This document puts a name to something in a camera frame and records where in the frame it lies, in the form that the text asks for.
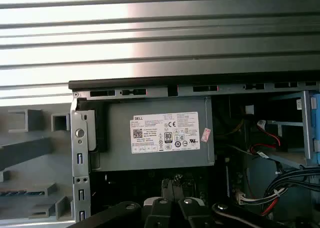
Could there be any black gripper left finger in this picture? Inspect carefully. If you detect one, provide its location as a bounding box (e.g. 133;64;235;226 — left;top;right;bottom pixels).
74;179;174;228

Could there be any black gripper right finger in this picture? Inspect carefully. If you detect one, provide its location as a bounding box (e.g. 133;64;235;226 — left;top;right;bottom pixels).
173;179;285;228

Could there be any blue RAM stick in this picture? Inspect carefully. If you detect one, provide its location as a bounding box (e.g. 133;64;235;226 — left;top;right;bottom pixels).
0;190;47;196

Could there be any small pink sticker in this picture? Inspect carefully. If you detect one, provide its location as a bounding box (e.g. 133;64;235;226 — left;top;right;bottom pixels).
201;127;212;143

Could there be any gray power supply unit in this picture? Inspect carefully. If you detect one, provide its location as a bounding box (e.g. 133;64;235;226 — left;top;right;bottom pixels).
88;97;216;173

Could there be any white power supply label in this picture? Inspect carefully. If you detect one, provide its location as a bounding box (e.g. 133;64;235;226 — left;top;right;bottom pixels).
129;111;201;154

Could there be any black PC case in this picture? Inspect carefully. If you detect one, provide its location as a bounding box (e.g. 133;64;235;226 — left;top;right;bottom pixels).
67;72;320;228

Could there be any gray parts rack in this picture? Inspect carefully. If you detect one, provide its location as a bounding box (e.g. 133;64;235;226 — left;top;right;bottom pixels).
0;109;76;222

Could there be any gray metal drive cage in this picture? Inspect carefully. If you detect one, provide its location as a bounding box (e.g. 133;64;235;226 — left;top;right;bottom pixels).
268;89;316;169

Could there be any red and black wire pair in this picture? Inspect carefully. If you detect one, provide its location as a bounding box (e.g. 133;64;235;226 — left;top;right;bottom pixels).
249;121;283;154

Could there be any black cable bundle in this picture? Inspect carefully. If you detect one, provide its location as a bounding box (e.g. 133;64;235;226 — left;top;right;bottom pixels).
264;166;320;215

